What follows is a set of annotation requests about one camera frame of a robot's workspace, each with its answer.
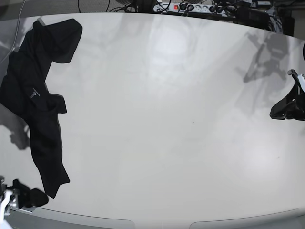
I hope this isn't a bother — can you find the black t-shirt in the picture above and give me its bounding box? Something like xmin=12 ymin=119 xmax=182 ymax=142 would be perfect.
xmin=0 ymin=19 xmax=82 ymax=198

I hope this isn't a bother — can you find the white power strip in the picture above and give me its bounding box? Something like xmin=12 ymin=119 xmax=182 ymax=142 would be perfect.
xmin=153 ymin=1 xmax=235 ymax=17

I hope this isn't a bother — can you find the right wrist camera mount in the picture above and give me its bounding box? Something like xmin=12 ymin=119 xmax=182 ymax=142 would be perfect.
xmin=0 ymin=184 xmax=19 ymax=220

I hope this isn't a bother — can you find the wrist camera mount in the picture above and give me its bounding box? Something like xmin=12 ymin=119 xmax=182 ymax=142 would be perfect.
xmin=287 ymin=69 xmax=305 ymax=92
xmin=0 ymin=184 xmax=19 ymax=220

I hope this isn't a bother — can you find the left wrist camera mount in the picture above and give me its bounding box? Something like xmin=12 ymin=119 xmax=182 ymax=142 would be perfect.
xmin=287 ymin=69 xmax=305 ymax=92

